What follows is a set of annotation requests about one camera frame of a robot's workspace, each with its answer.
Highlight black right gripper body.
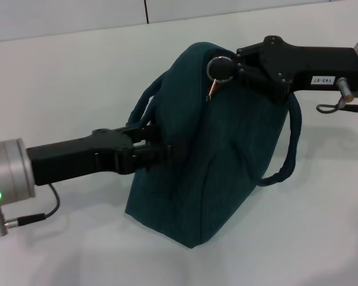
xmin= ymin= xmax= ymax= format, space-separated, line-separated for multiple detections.
xmin=261 ymin=35 xmax=358 ymax=105

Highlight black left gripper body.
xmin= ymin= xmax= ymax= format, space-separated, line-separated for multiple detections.
xmin=26 ymin=128 xmax=137 ymax=187

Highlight right gripper grey cable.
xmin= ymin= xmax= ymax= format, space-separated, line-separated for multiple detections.
xmin=316 ymin=77 xmax=358 ymax=117

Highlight gripper grey cable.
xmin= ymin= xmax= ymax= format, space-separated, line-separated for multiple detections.
xmin=0 ymin=184 xmax=61 ymax=238
xmin=316 ymin=77 xmax=358 ymax=117

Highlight teal insulated lunch bag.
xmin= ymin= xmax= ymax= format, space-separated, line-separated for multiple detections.
xmin=124 ymin=41 xmax=303 ymax=250

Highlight left gripper grey cable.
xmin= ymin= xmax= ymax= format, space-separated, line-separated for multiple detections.
xmin=0 ymin=184 xmax=61 ymax=238

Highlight metal key ring zipper pull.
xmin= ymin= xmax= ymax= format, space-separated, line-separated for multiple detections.
xmin=205 ymin=55 xmax=236 ymax=102

